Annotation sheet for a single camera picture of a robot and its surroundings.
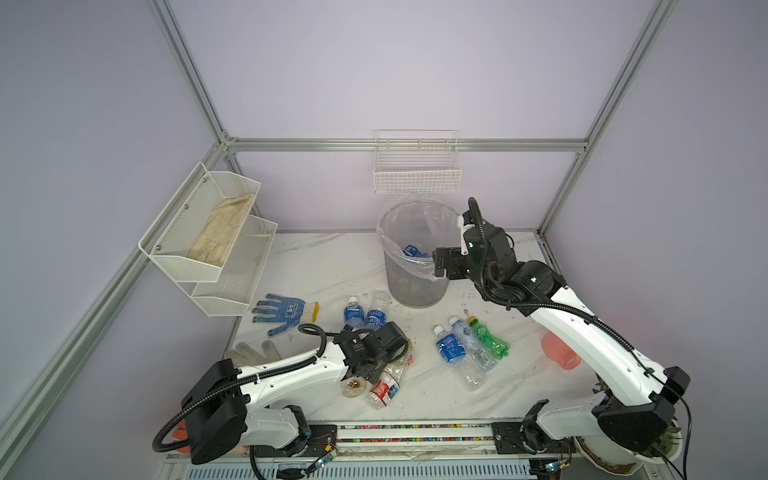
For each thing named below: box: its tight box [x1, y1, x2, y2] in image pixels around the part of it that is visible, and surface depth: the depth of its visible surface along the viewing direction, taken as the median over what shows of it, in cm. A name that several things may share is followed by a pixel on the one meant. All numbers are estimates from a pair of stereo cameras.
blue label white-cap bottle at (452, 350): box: [434, 325, 486, 391], surface depth 87 cm
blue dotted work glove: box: [252, 293, 320, 336], surface depth 100 cm
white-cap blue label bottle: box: [343, 296, 365, 329], surface depth 93 cm
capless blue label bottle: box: [366, 290, 392, 331], surface depth 95 cm
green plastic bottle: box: [467, 316, 511, 360], surface depth 86 cm
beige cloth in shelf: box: [188, 193, 255, 267], surface depth 81 cm
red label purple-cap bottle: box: [340, 376, 367, 398], surface depth 79 cm
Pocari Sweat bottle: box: [402, 244, 428, 258], surface depth 101 cm
